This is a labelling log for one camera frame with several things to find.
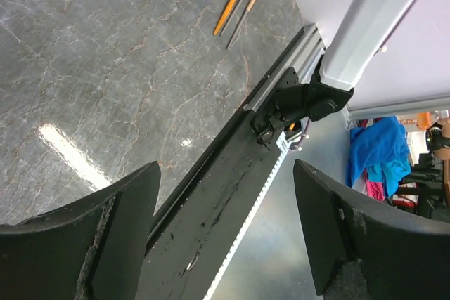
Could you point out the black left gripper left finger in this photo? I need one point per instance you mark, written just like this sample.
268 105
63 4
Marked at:
92 248

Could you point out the pink cloth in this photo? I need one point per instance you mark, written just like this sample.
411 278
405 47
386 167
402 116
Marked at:
374 187

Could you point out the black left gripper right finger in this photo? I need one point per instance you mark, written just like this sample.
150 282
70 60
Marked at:
400 255

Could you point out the aluminium frame rail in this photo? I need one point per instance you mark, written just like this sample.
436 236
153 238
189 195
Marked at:
303 56

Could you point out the chopstick with tan handle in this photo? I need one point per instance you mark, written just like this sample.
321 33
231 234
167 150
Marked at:
231 13

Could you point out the blue cloth pile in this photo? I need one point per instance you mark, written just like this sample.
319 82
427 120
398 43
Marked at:
380 150

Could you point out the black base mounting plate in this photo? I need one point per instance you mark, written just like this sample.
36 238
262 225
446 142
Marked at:
184 259

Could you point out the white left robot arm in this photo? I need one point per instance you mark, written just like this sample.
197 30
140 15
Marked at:
139 137

